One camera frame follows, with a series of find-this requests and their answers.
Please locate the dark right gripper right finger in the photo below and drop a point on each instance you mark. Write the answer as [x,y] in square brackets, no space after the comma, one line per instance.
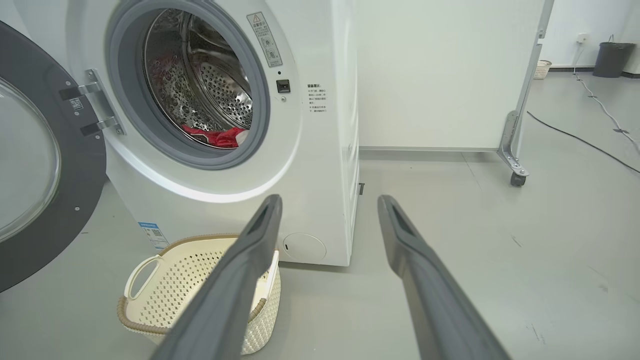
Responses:
[435,300]

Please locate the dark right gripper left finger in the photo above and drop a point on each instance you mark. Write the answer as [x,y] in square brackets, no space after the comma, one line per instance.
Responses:
[230,300]

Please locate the red garment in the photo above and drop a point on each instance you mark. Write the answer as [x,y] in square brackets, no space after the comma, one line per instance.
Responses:
[215,137]

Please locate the round dark glass washer door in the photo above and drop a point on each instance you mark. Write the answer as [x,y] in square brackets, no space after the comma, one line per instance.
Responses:
[75,200]

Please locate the cream perforated laundry basket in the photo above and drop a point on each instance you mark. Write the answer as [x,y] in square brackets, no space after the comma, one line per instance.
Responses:
[165,295]

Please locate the white front-load washing machine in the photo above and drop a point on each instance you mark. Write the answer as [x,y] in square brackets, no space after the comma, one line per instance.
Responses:
[320,165]

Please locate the small cream wicker basket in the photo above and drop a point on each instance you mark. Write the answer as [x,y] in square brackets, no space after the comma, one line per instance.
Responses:
[542,70]

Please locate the blue energy label sticker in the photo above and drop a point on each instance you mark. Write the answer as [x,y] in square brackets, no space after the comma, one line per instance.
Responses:
[154,235]

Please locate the small printed text label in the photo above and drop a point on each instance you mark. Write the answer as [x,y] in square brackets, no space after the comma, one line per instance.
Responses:
[317,99]

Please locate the white partition board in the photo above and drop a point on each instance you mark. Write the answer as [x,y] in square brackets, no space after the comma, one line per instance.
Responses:
[440,75]

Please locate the grey warning sticker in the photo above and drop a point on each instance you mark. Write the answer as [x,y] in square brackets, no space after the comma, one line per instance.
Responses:
[265,40]

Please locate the dark grey trash bin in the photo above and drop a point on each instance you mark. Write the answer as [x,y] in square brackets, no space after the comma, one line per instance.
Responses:
[612,60]

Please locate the white wall socket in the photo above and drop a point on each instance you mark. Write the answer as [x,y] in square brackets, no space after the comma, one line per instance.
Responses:
[582,37]

